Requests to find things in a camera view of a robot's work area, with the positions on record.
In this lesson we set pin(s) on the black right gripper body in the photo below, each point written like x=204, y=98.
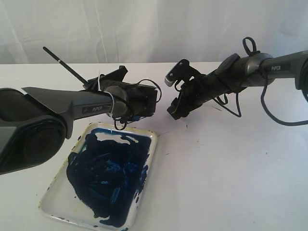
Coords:
x=202, y=89

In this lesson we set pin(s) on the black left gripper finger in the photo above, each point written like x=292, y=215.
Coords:
x=103, y=81

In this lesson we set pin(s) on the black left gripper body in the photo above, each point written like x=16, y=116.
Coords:
x=141, y=99

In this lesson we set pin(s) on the black paintbrush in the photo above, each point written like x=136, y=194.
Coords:
x=66, y=66

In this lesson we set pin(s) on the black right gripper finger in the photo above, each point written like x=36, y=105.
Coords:
x=179, y=108

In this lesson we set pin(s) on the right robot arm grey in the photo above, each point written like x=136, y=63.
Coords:
x=233, y=76

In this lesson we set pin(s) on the white backdrop curtain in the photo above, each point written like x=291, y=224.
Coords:
x=143, y=31

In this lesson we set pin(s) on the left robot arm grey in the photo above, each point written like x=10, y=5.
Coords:
x=35, y=122

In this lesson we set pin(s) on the white paint tray blue paint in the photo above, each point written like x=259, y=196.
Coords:
x=100, y=184

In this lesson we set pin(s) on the white paper with square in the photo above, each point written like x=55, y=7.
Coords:
x=162, y=122

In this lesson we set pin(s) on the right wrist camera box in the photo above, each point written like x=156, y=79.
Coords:
x=182, y=71

